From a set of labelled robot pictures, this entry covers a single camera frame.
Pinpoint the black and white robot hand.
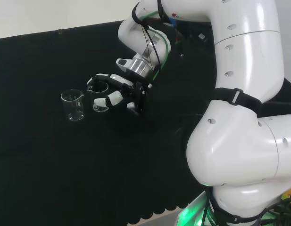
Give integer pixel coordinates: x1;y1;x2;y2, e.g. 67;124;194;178
86;70;153;116

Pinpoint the clear glass beaker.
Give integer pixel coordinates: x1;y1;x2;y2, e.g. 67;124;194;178
60;89;85;121
86;81;111;113

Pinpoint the black bench cloth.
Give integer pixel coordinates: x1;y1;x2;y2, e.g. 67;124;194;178
0;14;291;226

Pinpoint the green cable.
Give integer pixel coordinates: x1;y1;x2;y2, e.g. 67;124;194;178
139;11;171;81

